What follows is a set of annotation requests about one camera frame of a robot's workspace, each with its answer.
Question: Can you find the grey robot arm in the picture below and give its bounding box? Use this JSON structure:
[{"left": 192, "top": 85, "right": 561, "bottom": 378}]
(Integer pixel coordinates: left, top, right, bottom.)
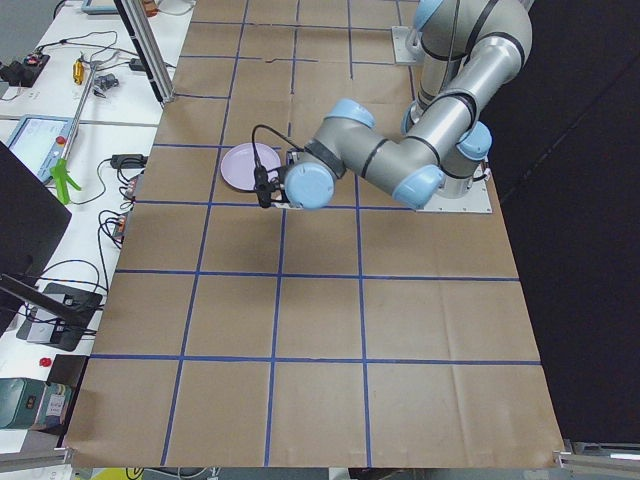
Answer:
[{"left": 282, "top": 0, "right": 532, "bottom": 210}]

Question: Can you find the lavender round plate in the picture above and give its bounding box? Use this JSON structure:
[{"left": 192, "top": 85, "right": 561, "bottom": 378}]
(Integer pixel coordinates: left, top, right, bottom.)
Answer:
[{"left": 220, "top": 143, "right": 282, "bottom": 192}]

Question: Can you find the black power adapter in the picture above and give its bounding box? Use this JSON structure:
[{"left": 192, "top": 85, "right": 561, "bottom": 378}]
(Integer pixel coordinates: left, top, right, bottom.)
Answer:
[{"left": 110, "top": 154, "right": 148, "bottom": 169}]

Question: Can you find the black desk stand base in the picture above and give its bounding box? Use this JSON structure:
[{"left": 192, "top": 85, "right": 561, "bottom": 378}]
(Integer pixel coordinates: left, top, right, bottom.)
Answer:
[{"left": 16, "top": 283, "right": 103, "bottom": 352}]

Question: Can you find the black monitor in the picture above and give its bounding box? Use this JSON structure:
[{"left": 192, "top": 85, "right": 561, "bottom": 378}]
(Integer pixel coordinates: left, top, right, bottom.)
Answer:
[{"left": 0, "top": 141, "right": 74, "bottom": 336}]

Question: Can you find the yellow tool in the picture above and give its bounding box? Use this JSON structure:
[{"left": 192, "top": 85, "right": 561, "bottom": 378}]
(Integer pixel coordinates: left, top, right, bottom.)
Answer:
[{"left": 72, "top": 59, "right": 85, "bottom": 85}]

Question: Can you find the blue teach pendant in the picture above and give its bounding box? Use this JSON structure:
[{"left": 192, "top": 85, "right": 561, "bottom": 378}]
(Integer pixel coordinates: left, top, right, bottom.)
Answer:
[{"left": 7, "top": 114, "right": 72, "bottom": 184}]

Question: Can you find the green box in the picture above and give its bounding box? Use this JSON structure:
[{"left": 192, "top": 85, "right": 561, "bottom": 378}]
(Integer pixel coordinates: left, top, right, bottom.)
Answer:
[{"left": 1, "top": 377, "right": 74, "bottom": 431}]

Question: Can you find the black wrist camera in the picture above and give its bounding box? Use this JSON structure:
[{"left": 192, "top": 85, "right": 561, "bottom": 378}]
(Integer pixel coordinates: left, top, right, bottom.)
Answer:
[{"left": 253, "top": 166, "right": 280, "bottom": 209}]

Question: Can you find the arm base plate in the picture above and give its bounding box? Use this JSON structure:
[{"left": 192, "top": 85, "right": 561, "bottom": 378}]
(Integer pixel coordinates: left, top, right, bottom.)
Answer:
[
  {"left": 391, "top": 26, "right": 424, "bottom": 66},
  {"left": 421, "top": 166, "right": 493, "bottom": 214}
]

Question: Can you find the green-handled reacher grabber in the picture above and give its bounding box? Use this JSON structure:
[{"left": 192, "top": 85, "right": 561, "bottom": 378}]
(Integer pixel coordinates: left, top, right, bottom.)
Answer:
[{"left": 50, "top": 61, "right": 98, "bottom": 205}]

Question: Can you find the aluminium frame post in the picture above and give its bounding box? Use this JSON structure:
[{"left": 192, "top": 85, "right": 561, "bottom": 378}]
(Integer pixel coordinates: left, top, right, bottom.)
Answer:
[{"left": 114, "top": 0, "right": 175, "bottom": 105}]

